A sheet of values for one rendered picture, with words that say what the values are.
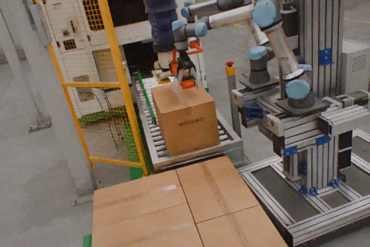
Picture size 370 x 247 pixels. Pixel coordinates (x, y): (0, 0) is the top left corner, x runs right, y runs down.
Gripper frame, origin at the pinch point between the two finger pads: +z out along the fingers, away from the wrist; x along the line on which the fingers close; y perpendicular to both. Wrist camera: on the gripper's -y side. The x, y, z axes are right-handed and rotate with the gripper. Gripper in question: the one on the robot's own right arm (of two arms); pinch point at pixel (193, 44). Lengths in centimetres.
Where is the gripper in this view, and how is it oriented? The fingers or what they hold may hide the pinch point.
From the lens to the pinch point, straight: 292.9
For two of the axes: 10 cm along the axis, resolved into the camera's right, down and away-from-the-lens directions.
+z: 1.6, 8.8, 4.4
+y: 2.2, 4.0, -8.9
